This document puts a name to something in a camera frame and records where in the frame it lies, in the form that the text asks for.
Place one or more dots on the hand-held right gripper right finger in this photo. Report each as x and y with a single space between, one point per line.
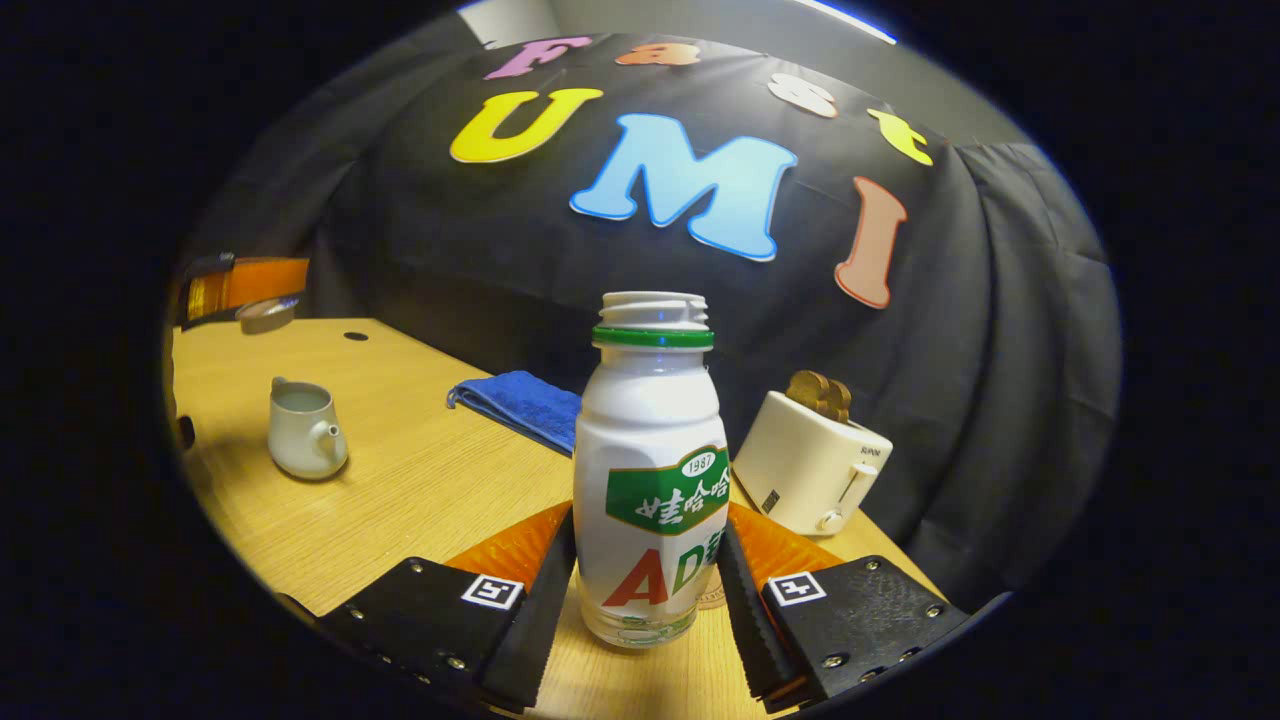
745 620

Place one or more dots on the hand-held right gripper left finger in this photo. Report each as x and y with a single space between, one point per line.
545 620

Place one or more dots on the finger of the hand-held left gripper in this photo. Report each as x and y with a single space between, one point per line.
265 282

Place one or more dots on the round woven coaster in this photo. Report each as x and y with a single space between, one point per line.
712 597

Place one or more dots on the white ceramic teacup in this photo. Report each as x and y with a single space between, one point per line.
300 445

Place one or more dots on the white water bottle green label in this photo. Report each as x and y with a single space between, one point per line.
640 420

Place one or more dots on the white toaster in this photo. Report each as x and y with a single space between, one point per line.
800 470

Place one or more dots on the black backdrop cloth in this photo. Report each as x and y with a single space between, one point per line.
450 260

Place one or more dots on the blue towel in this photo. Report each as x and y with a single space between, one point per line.
525 405

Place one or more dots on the brown bread slice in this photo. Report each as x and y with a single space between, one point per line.
838 402
805 390

